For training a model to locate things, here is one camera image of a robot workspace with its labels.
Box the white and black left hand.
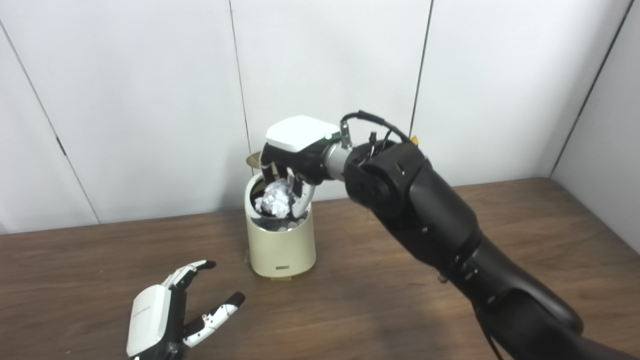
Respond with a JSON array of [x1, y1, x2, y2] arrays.
[[126, 259, 246, 360]]

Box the white and black right hand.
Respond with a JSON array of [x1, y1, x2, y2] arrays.
[[260, 115, 341, 219]]

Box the white paper ball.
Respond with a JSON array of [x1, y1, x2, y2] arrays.
[[254, 180, 293, 219]]

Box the cream-colored bin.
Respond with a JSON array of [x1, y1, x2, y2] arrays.
[[244, 172, 317, 278]]

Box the black bin liner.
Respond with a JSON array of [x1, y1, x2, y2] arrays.
[[250, 177, 311, 232]]

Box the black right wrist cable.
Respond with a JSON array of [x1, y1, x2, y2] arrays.
[[340, 110, 418, 151]]

